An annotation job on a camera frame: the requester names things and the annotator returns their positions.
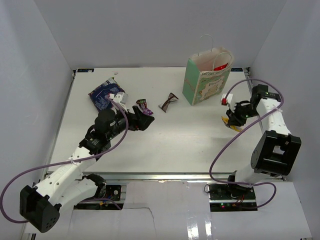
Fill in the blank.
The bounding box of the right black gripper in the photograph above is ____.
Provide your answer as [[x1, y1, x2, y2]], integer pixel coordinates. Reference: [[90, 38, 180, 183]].
[[226, 101, 260, 128]]

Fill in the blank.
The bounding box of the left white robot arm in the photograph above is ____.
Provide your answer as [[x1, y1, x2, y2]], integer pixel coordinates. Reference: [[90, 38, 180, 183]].
[[19, 106, 155, 233]]

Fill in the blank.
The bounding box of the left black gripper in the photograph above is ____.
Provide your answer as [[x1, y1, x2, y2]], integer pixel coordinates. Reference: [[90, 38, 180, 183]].
[[107, 105, 154, 140]]

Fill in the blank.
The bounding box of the purple candy bar wrapper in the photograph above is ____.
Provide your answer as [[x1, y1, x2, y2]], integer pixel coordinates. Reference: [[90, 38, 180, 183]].
[[136, 99, 154, 116]]

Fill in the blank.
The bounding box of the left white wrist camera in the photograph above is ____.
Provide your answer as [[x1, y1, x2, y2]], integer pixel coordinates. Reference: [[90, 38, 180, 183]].
[[107, 92, 128, 105]]

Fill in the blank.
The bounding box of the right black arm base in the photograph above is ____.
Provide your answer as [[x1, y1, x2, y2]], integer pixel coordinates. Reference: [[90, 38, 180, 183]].
[[203, 183, 258, 213]]

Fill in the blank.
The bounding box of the yellow candy bar packet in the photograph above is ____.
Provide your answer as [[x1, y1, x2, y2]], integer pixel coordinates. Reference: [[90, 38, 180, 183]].
[[221, 116, 243, 132]]

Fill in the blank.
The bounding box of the aluminium table frame rail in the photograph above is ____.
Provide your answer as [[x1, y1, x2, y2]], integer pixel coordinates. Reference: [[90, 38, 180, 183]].
[[29, 67, 283, 206]]

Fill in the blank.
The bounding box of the green paper gift bag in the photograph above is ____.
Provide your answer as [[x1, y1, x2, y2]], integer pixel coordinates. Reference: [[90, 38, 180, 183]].
[[182, 46, 235, 106]]

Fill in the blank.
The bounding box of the purple cable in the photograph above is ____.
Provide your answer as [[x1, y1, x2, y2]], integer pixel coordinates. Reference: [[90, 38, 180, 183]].
[[0, 93, 130, 223], [209, 78, 286, 210]]

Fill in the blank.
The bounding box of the brown candy bar wrapper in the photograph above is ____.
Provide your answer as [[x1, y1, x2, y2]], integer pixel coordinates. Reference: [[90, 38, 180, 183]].
[[158, 92, 179, 113]]

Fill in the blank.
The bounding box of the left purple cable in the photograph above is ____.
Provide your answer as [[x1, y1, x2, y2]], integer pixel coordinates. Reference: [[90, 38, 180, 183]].
[[0, 93, 130, 223]]

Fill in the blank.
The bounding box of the red cookie snack bag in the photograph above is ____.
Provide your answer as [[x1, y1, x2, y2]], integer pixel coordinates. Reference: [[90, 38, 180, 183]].
[[213, 63, 229, 71]]

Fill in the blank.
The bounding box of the blue chips snack bag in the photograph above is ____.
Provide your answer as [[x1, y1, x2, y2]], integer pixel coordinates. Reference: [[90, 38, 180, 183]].
[[88, 77, 125, 112]]

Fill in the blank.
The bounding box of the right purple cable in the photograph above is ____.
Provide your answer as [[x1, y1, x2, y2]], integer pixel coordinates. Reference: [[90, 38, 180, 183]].
[[209, 78, 286, 210]]

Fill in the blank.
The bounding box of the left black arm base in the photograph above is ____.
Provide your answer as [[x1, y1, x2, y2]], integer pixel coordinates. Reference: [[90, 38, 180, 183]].
[[73, 185, 124, 211]]

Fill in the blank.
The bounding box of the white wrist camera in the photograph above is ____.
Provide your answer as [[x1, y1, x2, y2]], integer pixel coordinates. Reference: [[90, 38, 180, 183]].
[[107, 92, 128, 105], [220, 93, 236, 109]]

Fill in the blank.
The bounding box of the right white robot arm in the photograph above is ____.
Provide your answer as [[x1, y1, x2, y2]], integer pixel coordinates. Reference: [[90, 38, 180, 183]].
[[221, 84, 302, 200]]

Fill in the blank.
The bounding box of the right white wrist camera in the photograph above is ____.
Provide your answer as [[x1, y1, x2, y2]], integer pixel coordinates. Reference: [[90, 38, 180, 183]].
[[220, 93, 236, 109]]

